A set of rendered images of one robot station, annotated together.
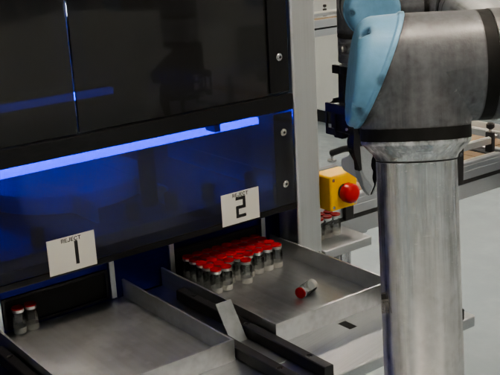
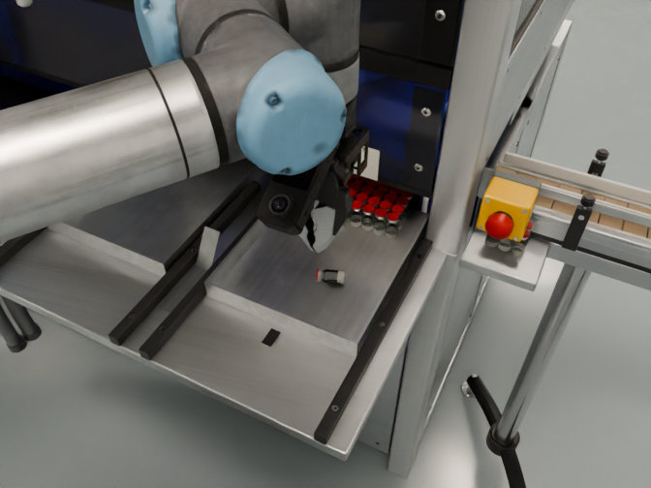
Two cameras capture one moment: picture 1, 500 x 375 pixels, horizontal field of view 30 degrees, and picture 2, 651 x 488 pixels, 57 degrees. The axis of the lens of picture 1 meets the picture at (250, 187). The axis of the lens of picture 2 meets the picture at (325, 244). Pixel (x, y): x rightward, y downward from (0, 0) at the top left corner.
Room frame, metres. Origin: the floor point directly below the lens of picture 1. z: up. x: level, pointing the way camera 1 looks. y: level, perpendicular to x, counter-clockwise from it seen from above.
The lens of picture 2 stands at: (1.23, -0.66, 1.62)
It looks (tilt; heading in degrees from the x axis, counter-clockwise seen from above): 45 degrees down; 63
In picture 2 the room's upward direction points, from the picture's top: straight up
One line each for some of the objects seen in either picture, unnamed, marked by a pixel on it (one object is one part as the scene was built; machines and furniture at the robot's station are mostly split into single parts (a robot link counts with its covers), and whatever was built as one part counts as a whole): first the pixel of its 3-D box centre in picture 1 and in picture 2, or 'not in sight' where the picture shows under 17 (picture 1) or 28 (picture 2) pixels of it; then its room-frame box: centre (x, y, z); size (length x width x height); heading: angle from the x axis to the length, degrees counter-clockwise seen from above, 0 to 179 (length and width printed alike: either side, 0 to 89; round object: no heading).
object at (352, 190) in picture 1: (347, 192); (500, 224); (1.76, -0.19, 0.99); 0.04 x 0.04 x 0.04; 36
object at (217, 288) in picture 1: (216, 280); not in sight; (1.56, 0.07, 0.90); 0.02 x 0.02 x 0.05
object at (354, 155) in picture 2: (359, 101); (323, 139); (1.47, -0.18, 1.24); 0.09 x 0.08 x 0.12; 36
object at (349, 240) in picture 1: (326, 239); (507, 248); (1.84, -0.15, 0.87); 0.14 x 0.13 x 0.02; 36
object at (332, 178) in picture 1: (332, 187); (508, 206); (1.80, -0.17, 1.00); 0.08 x 0.07 x 0.07; 36
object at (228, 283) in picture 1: (226, 277); not in sight; (1.57, 0.05, 0.90); 0.02 x 0.02 x 0.05
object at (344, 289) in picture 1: (273, 282); (328, 246); (1.55, -0.03, 0.90); 0.34 x 0.26 x 0.04; 36
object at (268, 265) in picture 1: (243, 265); (350, 211); (1.62, 0.02, 0.90); 0.18 x 0.02 x 0.05; 126
